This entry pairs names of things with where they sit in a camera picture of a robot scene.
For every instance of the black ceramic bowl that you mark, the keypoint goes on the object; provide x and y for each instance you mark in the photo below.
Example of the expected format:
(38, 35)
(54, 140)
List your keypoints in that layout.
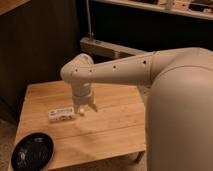
(32, 153)

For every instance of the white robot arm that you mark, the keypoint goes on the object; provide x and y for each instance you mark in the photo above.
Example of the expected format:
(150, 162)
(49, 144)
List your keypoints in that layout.
(179, 107)

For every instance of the wooden shelf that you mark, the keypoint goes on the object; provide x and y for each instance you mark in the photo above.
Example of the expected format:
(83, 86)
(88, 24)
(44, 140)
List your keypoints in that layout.
(187, 8)

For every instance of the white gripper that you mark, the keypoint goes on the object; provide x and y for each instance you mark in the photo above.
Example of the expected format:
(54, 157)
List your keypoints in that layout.
(87, 99)

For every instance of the wooden table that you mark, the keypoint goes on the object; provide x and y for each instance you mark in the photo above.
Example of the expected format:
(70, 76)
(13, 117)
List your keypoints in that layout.
(116, 128)

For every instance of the metal pole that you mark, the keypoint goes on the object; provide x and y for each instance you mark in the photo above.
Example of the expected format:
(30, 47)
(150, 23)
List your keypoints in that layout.
(90, 31)

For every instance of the long grey case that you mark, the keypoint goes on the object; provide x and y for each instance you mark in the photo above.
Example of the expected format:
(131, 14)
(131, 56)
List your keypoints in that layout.
(106, 49)

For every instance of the dark wooden cabinet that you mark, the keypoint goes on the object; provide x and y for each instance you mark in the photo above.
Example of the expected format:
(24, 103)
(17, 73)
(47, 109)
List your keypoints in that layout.
(36, 40)

